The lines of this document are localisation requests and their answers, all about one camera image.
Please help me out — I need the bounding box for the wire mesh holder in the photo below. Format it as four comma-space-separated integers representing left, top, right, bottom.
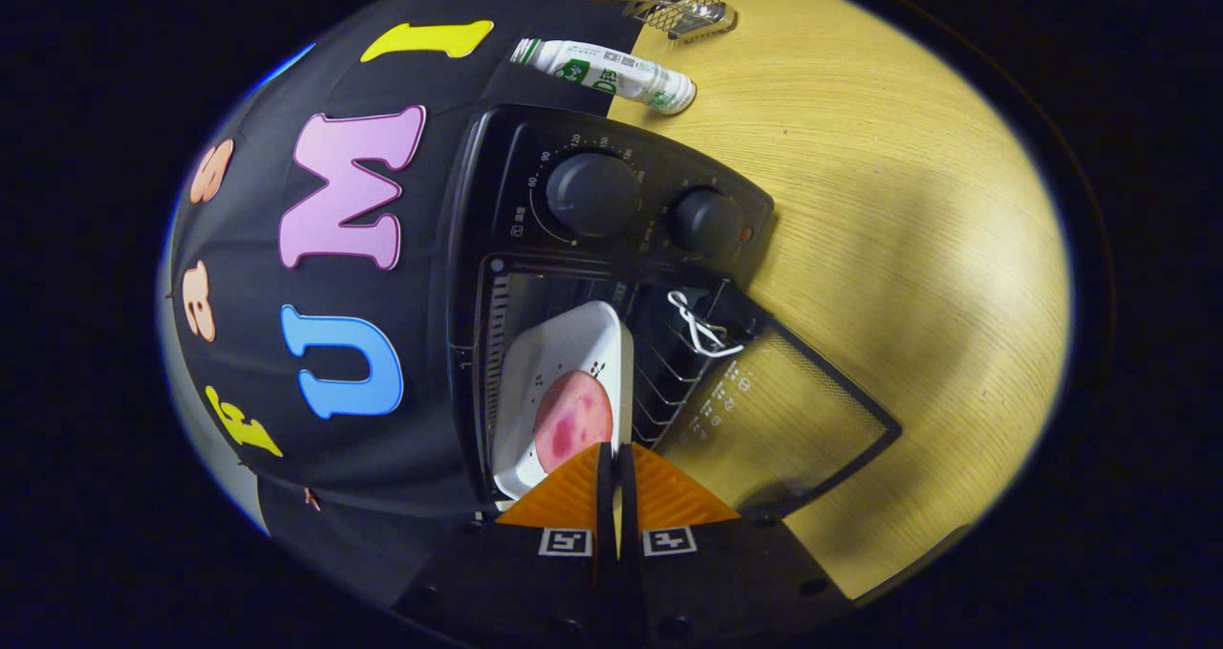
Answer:
626, 0, 739, 41

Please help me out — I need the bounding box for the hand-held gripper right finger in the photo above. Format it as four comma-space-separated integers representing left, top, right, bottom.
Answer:
619, 443, 857, 646

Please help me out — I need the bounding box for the pink ham slice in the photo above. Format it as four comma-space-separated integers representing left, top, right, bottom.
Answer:
533, 371, 614, 473

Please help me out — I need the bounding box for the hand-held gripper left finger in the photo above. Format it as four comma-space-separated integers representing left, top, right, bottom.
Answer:
397, 442, 619, 646

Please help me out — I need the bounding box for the black toaster oven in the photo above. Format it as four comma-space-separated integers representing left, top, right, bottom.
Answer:
447, 104, 903, 526

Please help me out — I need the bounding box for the white plastic bottle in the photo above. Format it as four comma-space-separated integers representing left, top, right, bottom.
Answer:
509, 38, 697, 116

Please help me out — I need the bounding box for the white square plate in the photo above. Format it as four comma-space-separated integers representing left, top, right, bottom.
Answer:
492, 300, 634, 500

